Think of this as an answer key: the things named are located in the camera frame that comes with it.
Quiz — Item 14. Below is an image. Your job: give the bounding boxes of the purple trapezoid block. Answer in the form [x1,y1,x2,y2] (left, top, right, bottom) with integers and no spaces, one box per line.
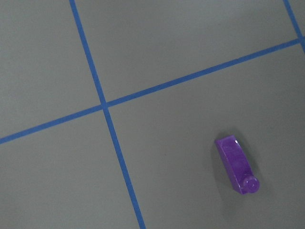
[214,135,260,195]

